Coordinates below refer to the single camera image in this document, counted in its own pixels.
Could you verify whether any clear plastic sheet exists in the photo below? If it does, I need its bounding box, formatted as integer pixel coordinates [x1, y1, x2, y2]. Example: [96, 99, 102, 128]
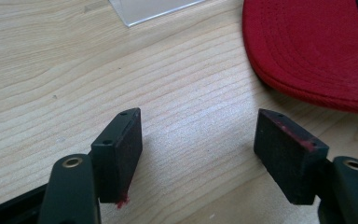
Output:
[108, 0, 207, 28]

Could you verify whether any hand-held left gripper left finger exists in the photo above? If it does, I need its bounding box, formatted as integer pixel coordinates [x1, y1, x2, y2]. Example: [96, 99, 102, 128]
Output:
[90, 107, 144, 209]

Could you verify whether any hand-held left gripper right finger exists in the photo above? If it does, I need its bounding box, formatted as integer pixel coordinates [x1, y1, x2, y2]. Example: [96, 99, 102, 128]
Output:
[253, 108, 330, 205]

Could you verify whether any red baseball cap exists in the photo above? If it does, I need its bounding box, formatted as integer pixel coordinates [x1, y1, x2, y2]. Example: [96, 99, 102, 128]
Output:
[241, 0, 358, 117]

